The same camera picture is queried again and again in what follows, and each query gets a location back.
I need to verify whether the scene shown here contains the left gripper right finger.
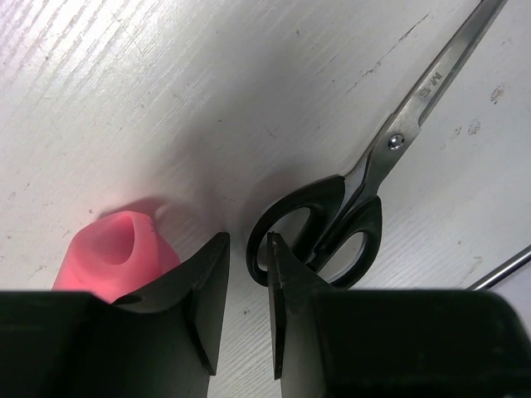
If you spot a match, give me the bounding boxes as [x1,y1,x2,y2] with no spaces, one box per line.
[266,233,530,397]

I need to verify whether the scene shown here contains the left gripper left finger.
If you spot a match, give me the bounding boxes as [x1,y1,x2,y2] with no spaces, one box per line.
[1,232,230,397]

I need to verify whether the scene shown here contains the pink capped eraser bottle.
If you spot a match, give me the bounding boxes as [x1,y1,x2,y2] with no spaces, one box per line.
[52,211,181,303]

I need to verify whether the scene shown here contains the black handled scissors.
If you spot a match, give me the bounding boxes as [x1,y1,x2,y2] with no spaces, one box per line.
[246,1,505,289]

